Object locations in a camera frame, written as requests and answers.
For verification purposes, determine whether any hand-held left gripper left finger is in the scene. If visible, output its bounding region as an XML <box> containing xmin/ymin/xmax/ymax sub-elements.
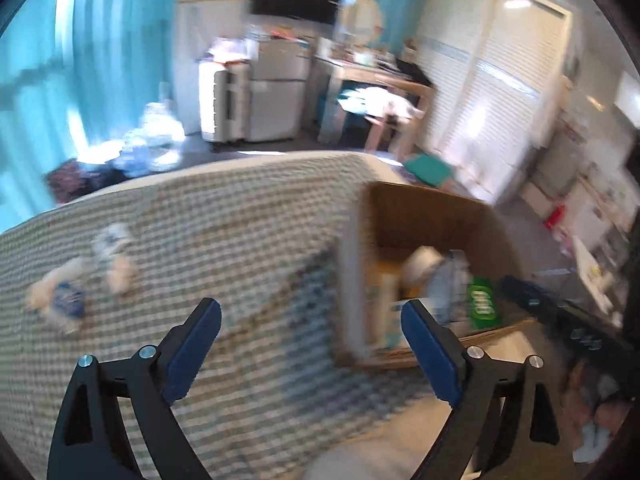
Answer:
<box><xmin>47</xmin><ymin>297</ymin><xmax>223</xmax><ymax>480</ymax></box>

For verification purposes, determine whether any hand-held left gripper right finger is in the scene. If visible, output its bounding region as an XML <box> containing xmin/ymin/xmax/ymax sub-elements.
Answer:
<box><xmin>401</xmin><ymin>299</ymin><xmax>561</xmax><ymax>480</ymax></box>

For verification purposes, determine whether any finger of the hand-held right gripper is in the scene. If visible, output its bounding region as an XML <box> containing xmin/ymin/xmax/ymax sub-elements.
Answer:
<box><xmin>499</xmin><ymin>275</ymin><xmax>557</xmax><ymax>327</ymax></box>

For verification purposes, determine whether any green box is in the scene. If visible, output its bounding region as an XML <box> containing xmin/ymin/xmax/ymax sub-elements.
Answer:
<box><xmin>466</xmin><ymin>276</ymin><xmax>507</xmax><ymax>332</ymax></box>

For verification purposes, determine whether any clear plastic packet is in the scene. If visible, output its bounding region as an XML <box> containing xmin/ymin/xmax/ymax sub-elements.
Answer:
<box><xmin>429</xmin><ymin>250</ymin><xmax>474</xmax><ymax>327</ymax></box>

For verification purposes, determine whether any cream sachet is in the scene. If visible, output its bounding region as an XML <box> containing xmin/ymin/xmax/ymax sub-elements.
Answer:
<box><xmin>106</xmin><ymin>255</ymin><xmax>139</xmax><ymax>297</ymax></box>

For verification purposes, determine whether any brown cardboard box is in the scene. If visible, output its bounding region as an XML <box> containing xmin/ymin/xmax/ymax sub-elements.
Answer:
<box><xmin>334</xmin><ymin>180</ymin><xmax>547</xmax><ymax>372</ymax></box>

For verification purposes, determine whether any white printed sachet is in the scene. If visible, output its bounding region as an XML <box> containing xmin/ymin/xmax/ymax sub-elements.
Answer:
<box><xmin>91</xmin><ymin>222</ymin><xmax>134</xmax><ymax>262</ymax></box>

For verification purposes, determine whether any cream and blue toy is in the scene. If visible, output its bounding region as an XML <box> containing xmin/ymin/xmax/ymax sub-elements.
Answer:
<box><xmin>26</xmin><ymin>266</ymin><xmax>89</xmax><ymax>337</ymax></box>

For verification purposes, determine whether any person's right hand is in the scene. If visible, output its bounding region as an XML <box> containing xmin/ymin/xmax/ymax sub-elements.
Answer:
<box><xmin>561</xmin><ymin>360</ymin><xmax>629</xmax><ymax>464</ymax></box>

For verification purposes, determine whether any small cardboard carton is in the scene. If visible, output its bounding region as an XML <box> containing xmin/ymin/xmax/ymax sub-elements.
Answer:
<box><xmin>521</xmin><ymin>180</ymin><xmax>557</xmax><ymax>217</ymax></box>

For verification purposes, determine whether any checkered blanket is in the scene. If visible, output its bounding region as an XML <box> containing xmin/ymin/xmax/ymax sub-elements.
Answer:
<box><xmin>0</xmin><ymin>152</ymin><xmax>501</xmax><ymax>480</ymax></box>

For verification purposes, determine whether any green seat cushion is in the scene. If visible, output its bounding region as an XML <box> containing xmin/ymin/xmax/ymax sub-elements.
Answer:
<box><xmin>404</xmin><ymin>152</ymin><xmax>454</xmax><ymax>189</ymax></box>

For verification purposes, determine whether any white louvered wardrobe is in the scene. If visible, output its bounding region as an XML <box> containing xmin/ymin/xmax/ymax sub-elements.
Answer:
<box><xmin>414</xmin><ymin>0</ymin><xmax>577</xmax><ymax>207</ymax></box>

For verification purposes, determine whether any dark floral bag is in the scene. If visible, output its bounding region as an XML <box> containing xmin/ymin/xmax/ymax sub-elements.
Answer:
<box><xmin>44</xmin><ymin>157</ymin><xmax>127</xmax><ymax>207</ymax></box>

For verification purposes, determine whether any wooden chair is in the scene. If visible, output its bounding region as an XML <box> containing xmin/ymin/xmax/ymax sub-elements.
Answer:
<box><xmin>364</xmin><ymin>85</ymin><xmax>427</xmax><ymax>159</ymax></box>

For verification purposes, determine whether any white plastic bag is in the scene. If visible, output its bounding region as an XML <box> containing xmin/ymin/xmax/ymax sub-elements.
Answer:
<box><xmin>111</xmin><ymin>102</ymin><xmax>184</xmax><ymax>179</ymax></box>

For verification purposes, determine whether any pile of clothes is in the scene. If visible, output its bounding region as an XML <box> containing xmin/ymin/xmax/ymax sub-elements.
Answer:
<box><xmin>336</xmin><ymin>85</ymin><xmax>422</xmax><ymax>122</ymax></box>

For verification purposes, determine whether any white suitcase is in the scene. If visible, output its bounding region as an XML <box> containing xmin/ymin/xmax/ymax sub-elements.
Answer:
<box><xmin>196</xmin><ymin>57</ymin><xmax>252</xmax><ymax>152</ymax></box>

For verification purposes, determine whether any black bag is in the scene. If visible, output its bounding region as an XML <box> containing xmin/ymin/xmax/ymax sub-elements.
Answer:
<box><xmin>394</xmin><ymin>57</ymin><xmax>434</xmax><ymax>87</ymax></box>

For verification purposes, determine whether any wooden dressing table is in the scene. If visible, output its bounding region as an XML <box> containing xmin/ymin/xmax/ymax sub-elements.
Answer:
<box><xmin>311</xmin><ymin>54</ymin><xmax>434</xmax><ymax>157</ymax></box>

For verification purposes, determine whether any silver fridge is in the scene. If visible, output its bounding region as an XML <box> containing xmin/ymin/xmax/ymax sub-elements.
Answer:
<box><xmin>246</xmin><ymin>40</ymin><xmax>314</xmax><ymax>144</ymax></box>

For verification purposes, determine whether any teal window curtain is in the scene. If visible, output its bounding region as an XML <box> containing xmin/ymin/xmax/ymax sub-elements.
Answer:
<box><xmin>0</xmin><ymin>0</ymin><xmax>187</xmax><ymax>237</ymax></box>

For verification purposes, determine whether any oval white mirror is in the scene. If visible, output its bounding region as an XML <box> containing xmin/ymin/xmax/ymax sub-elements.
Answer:
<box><xmin>350</xmin><ymin>0</ymin><xmax>387</xmax><ymax>49</ymax></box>

